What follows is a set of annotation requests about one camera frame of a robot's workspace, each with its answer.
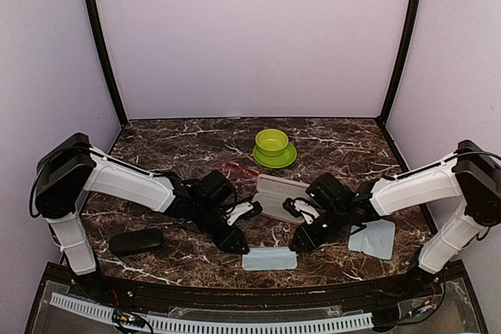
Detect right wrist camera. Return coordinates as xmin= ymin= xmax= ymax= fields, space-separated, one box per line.
xmin=282 ymin=197 xmax=321 ymax=225

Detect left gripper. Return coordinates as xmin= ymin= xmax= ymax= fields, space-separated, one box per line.
xmin=193 ymin=202 xmax=250 ymax=254

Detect black front rail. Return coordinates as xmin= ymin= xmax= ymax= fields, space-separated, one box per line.
xmin=42 ymin=261 xmax=467 ymax=315

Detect blue cleaning cloth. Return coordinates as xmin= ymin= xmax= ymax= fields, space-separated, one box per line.
xmin=242 ymin=247 xmax=297 ymax=271
xmin=348 ymin=220 xmax=395 ymax=260

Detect pink glasses case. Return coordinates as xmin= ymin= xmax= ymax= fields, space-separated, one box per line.
xmin=252 ymin=174 xmax=308 ymax=224

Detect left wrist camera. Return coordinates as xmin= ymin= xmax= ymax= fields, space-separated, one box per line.
xmin=223 ymin=201 xmax=263 ymax=226

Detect pink sunglasses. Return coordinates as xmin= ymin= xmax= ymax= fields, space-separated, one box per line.
xmin=222 ymin=161 xmax=260 ymax=178

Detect black frame post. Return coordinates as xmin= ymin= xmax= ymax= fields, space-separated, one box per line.
xmin=379 ymin=0 xmax=420 ymax=125
xmin=85 ymin=0 xmax=128 ymax=127

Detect left black frame post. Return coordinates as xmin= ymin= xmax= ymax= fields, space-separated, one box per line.
xmin=85 ymin=0 xmax=128 ymax=127

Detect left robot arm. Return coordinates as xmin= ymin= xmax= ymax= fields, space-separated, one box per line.
xmin=29 ymin=133 xmax=262 ymax=300

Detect green bowl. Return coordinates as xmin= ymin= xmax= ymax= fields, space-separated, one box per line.
xmin=255 ymin=128 xmax=289 ymax=156

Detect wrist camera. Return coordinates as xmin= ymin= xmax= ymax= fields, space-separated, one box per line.
xmin=282 ymin=197 xmax=321 ymax=225
xmin=223 ymin=201 xmax=263 ymax=226

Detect green plate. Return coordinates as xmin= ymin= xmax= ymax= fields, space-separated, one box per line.
xmin=253 ymin=143 xmax=297 ymax=169

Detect right black frame post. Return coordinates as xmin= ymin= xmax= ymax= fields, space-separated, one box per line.
xmin=379 ymin=0 xmax=420 ymax=125

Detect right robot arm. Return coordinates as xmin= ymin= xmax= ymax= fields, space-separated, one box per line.
xmin=283 ymin=140 xmax=500 ymax=298

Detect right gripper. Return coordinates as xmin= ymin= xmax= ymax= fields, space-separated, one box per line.
xmin=289 ymin=203 xmax=348 ymax=251

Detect black glasses case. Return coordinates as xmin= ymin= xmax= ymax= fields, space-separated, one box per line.
xmin=109 ymin=228 xmax=164 ymax=257

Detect white slotted cable duct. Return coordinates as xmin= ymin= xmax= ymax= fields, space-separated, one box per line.
xmin=49 ymin=293 xmax=373 ymax=333

